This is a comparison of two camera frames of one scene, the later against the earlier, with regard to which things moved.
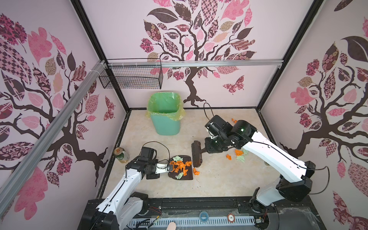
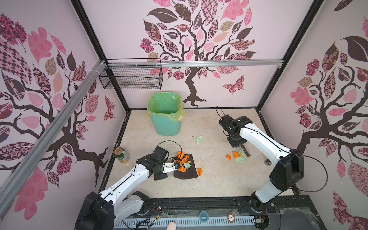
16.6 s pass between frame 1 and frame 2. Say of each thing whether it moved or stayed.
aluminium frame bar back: stayed
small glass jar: stayed
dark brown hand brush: moved
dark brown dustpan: moved
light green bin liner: stayed
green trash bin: stayed
